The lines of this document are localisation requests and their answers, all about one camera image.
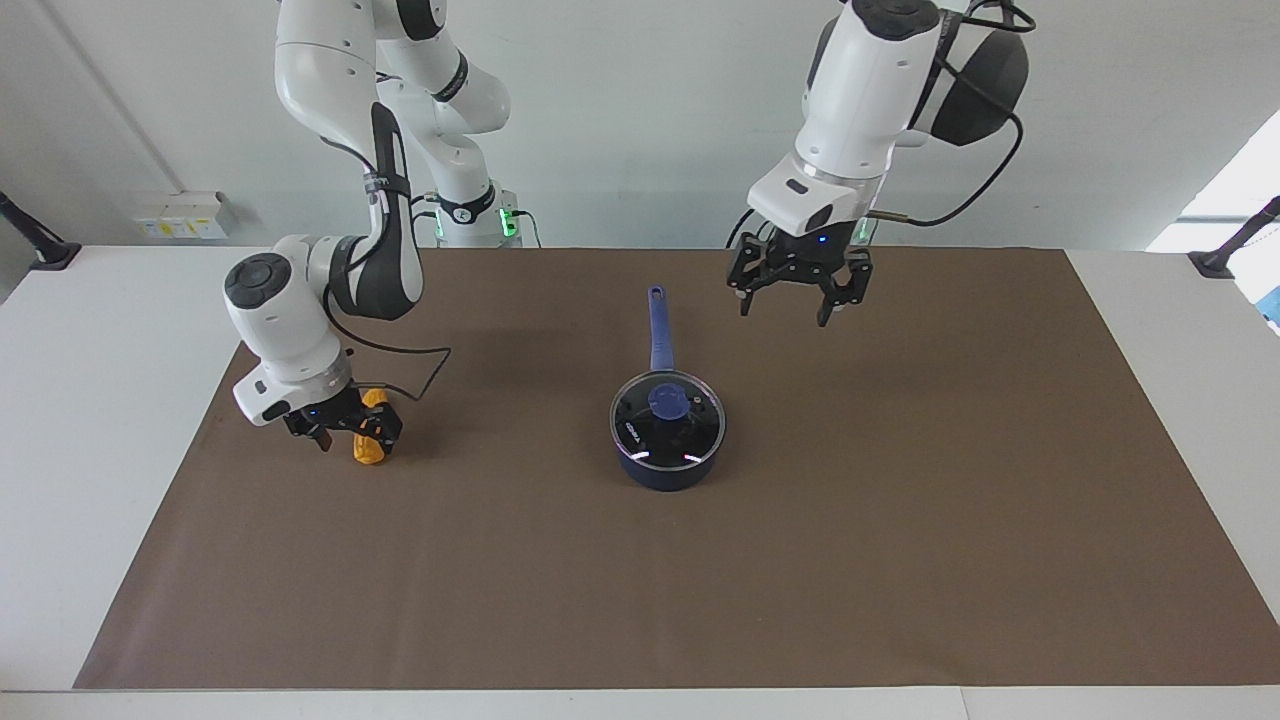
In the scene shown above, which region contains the glass lid with blue knob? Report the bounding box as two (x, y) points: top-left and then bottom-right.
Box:
(612, 372), (726, 471)

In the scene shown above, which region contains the yellow corn cob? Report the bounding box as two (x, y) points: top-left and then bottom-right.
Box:
(350, 388), (393, 468)

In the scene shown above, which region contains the brown table mat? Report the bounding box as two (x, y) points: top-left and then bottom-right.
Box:
(73, 247), (1280, 691)

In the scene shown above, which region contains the white wall socket box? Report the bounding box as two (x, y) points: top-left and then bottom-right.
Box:
(133, 192), (237, 242)

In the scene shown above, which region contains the blue pot with handle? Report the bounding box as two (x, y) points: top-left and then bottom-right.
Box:
(610, 285), (728, 493)

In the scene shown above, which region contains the black right base cable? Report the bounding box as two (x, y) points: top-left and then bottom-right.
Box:
(410, 193), (544, 248)

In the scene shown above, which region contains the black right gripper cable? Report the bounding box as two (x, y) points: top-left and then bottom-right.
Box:
(322, 140), (452, 403)

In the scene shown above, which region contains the white blue box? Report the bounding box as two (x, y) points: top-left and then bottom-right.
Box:
(1230, 242), (1280, 335)

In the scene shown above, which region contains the black clamp stand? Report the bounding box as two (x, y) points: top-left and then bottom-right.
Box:
(0, 190), (83, 272)
(1188, 195), (1280, 279)

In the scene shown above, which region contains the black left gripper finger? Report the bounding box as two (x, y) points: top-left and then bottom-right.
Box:
(817, 252), (874, 328)
(727, 238), (776, 317)

